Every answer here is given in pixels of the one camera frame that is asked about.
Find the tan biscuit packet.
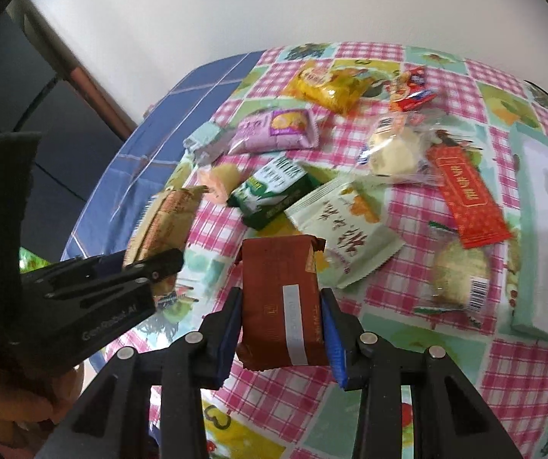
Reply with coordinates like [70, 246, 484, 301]
[123, 184, 209, 298]

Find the dark red snack packet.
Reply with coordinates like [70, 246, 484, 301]
[236, 234, 328, 371]

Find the yellow jelly cup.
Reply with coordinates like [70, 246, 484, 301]
[197, 163, 242, 205]

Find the pale green tea sachet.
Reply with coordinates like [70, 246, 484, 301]
[285, 176, 405, 289]

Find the clear green cookie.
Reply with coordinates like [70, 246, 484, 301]
[414, 221, 493, 329]

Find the green white biscuit packet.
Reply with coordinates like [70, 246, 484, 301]
[226, 155, 320, 230]

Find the small mint green packet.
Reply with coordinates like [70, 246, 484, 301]
[182, 121, 234, 167]

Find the long red snack packet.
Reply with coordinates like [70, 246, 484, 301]
[427, 145, 512, 249]

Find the purple snack packet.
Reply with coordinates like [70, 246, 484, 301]
[228, 108, 319, 155]

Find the clear bag yellow pastry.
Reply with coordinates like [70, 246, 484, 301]
[355, 109, 444, 187]

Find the yellow snack packet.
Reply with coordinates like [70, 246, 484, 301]
[281, 61, 376, 115]

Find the red blue snack packet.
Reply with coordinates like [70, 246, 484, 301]
[388, 67, 437, 112]

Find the left hand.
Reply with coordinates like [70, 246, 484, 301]
[0, 363, 84, 448]

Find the blue bed sheet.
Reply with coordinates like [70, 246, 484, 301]
[61, 51, 262, 260]

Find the colourful checkered tablecloth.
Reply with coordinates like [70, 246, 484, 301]
[96, 42, 548, 458]

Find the dark cabinet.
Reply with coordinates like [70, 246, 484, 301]
[0, 13, 121, 262]

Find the green rimmed white box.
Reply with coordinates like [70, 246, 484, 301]
[508, 125, 548, 339]

